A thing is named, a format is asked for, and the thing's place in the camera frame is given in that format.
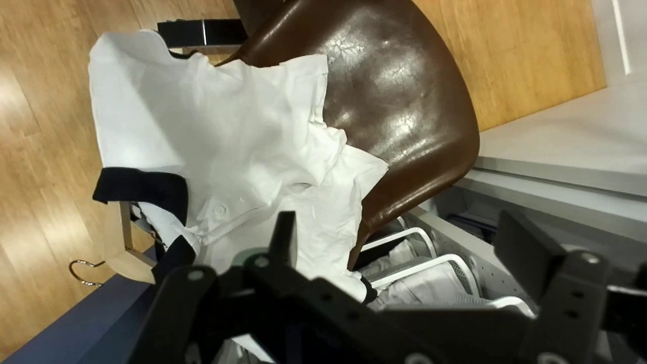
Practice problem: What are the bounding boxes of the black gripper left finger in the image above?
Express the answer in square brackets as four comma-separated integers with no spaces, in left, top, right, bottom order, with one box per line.
[129,211,320,364]

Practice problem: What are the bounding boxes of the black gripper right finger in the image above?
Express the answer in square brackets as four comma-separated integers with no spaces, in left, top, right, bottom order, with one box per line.
[498,209,614,364]

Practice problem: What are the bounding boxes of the white shirt with black collar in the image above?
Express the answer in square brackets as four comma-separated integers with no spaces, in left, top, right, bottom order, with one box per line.
[87,28,392,302]

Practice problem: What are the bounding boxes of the white drawer unit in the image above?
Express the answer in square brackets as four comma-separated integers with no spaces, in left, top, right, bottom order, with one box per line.
[350,68,647,364]

